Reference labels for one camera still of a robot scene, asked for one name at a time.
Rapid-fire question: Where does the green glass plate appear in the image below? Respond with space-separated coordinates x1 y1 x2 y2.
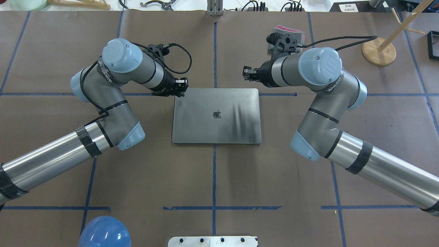
10 0 48 11

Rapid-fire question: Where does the wine glass rack tray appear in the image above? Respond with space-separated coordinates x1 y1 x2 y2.
427 30 439 61

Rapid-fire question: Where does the wooden mug tree stand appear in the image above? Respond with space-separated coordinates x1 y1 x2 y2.
361 0 433 66

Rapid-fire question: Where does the folded grey cloth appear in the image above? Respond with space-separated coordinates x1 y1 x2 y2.
268 25 305 58

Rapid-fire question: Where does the wooden dish rack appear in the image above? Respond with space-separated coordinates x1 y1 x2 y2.
47 0 111 11

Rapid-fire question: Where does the blue desk lamp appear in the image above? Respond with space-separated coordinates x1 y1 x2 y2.
78 216 132 247

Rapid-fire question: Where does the black right camera cable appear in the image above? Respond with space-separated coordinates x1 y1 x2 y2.
297 36 378 52

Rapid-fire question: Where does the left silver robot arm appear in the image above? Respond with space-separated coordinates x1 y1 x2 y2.
1 38 192 206

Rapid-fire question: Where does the aluminium frame post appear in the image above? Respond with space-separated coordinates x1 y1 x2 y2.
206 0 224 16

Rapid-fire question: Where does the black left camera cable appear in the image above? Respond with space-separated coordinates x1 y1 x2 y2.
80 43 193 126

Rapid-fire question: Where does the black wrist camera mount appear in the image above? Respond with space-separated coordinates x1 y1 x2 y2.
143 44 170 63
267 32 304 59

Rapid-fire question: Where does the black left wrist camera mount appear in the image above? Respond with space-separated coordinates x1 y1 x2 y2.
143 44 170 63

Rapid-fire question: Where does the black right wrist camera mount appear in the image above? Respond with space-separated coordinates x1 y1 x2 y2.
267 32 304 59

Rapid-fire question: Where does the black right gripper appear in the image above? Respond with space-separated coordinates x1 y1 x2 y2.
242 61 275 88

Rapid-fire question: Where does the black camera cable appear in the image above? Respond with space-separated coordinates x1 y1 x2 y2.
297 36 378 52
80 43 193 126

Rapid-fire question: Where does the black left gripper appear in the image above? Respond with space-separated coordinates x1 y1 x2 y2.
151 70 189 97

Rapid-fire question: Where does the grey laptop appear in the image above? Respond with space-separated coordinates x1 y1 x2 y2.
171 88 262 144

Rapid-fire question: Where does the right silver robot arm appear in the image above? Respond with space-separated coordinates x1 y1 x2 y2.
242 47 439 217

